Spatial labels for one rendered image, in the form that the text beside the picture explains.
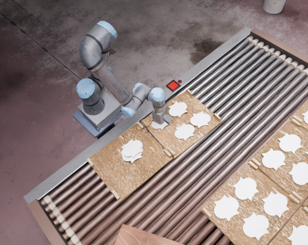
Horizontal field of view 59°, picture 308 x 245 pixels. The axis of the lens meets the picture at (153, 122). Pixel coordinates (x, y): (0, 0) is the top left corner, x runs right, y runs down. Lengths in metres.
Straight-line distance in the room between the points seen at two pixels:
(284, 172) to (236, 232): 0.45
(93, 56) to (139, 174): 0.73
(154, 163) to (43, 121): 1.86
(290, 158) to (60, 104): 2.46
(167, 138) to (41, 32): 3.01
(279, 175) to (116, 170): 0.95
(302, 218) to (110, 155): 1.12
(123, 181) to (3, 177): 1.73
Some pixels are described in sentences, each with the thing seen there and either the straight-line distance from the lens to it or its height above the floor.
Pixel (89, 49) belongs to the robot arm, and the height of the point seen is 1.56.
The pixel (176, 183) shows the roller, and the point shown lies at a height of 0.92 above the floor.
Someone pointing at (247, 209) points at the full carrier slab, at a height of 0.94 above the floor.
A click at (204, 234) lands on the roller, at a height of 0.92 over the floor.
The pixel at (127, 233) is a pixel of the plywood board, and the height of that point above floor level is 1.04.
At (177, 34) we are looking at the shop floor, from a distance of 3.81.
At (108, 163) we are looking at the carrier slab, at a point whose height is 0.94.
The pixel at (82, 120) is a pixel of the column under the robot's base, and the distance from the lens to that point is 2.01.
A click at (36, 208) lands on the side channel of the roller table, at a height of 0.95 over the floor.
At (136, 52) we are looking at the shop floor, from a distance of 3.62.
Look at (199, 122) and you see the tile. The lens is 1.80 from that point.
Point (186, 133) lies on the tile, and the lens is 1.75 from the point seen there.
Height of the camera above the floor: 2.47
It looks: 58 degrees down
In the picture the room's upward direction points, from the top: 8 degrees counter-clockwise
